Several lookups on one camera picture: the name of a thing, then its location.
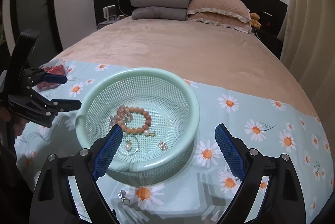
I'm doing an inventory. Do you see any beige bed blanket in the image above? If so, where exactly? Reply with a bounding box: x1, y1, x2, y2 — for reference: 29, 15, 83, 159
60, 17, 316, 116

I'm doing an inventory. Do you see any lower beige frilled pillow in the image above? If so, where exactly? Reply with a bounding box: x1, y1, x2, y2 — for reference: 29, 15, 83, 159
188, 12, 251, 33

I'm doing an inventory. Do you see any mint green plastic basket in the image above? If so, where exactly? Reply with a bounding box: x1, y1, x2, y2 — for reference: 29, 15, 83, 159
76, 68, 200, 180

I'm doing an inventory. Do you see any lower grey folded quilt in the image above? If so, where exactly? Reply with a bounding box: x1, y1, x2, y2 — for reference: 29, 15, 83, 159
132, 7, 188, 21

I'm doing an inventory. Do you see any large silver hoop earring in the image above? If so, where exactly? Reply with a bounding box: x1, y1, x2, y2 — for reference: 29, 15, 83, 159
117, 134, 139, 157

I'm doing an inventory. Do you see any upper beige frilled pillow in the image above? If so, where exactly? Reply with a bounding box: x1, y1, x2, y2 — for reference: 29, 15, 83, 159
187, 0, 251, 23

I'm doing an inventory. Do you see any pearl drop earring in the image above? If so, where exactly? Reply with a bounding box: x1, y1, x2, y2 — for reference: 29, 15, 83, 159
125, 140, 132, 151

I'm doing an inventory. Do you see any pale pink bead necklace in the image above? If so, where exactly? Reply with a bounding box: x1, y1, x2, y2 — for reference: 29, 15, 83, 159
108, 105, 133, 127

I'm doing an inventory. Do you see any daisy print blue cloth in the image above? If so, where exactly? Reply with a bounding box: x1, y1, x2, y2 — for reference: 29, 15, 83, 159
15, 61, 334, 223

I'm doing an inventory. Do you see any cream curtain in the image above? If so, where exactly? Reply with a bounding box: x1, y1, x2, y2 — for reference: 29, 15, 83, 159
279, 0, 335, 120

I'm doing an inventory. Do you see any pearl stud pair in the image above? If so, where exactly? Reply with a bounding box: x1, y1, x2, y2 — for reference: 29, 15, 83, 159
143, 130, 156, 137

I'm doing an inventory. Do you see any dark framed glass door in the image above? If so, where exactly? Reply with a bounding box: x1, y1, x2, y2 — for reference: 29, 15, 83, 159
10, 0, 63, 67

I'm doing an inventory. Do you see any person's left hand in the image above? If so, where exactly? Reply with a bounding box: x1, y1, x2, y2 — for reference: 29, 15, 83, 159
0, 106, 28, 138

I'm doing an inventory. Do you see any beige frilled pillow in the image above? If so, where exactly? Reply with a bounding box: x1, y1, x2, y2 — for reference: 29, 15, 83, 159
187, 0, 251, 23
188, 12, 251, 33

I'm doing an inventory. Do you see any white bedside appliance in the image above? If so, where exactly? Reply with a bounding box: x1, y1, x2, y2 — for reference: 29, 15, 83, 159
103, 5, 117, 21

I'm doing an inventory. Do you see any brown teddy bear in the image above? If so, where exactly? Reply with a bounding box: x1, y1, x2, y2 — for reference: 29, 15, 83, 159
249, 13, 261, 30

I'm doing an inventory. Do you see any clear box of cherry tomatoes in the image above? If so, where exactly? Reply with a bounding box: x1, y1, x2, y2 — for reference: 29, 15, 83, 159
36, 59, 68, 91

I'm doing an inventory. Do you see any orange bead bracelet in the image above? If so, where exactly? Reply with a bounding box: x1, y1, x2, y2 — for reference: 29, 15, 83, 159
117, 106, 153, 135

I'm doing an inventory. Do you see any white bedside table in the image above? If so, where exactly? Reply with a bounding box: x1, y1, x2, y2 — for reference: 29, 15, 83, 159
97, 17, 120, 30

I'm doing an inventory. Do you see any crystal stud earring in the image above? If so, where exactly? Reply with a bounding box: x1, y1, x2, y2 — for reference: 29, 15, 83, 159
158, 141, 168, 151

